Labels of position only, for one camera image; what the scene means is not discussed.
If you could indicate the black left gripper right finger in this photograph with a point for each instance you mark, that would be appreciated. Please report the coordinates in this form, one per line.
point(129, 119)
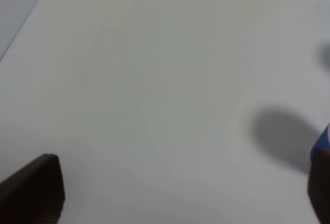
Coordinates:
point(318, 185)

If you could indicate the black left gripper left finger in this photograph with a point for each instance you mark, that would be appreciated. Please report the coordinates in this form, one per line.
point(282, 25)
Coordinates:
point(35, 193)

